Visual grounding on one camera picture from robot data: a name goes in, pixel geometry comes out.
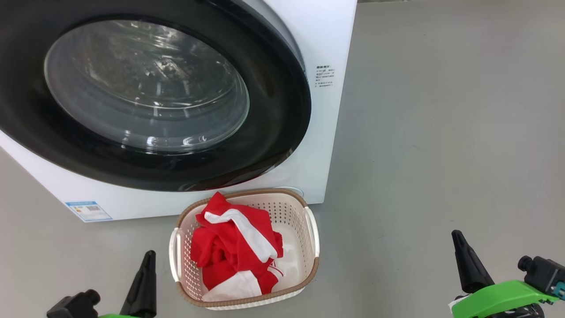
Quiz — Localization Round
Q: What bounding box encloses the black-rimmed glass washer door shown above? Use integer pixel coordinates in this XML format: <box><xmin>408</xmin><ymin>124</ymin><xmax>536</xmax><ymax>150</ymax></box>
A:
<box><xmin>0</xmin><ymin>0</ymin><xmax>312</xmax><ymax>192</ymax></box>

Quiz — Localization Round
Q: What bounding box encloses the steel washing machine drum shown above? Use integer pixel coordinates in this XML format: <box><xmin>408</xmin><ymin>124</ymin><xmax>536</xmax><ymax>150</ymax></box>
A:
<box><xmin>44</xmin><ymin>20</ymin><xmax>250</xmax><ymax>154</ymax></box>

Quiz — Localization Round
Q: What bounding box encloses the white front-load washing machine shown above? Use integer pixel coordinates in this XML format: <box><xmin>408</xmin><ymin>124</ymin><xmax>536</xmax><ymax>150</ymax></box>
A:
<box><xmin>0</xmin><ymin>0</ymin><xmax>358</xmax><ymax>223</ymax></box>

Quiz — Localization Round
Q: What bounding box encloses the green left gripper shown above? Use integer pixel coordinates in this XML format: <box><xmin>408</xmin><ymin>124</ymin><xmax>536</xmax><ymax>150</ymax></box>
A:
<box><xmin>98</xmin><ymin>250</ymin><xmax>157</xmax><ymax>318</ymax></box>

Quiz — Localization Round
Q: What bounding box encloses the red and white garment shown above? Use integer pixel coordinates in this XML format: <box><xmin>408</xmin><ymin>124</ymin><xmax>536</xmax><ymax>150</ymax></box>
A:
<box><xmin>190</xmin><ymin>191</ymin><xmax>285</xmax><ymax>303</ymax></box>

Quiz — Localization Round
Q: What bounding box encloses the blue energy label sticker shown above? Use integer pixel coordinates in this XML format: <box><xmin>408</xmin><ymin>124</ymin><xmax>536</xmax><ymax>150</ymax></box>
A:
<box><xmin>65</xmin><ymin>201</ymin><xmax>113</xmax><ymax>222</ymax></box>

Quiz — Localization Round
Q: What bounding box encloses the cream basket with brown rim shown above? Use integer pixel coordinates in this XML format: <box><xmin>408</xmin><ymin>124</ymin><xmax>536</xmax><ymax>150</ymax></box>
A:
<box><xmin>169</xmin><ymin>188</ymin><xmax>320</xmax><ymax>310</ymax></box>

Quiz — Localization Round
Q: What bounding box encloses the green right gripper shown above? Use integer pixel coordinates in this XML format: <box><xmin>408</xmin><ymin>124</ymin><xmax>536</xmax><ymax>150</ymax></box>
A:
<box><xmin>449</xmin><ymin>230</ymin><xmax>560</xmax><ymax>318</ymax></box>

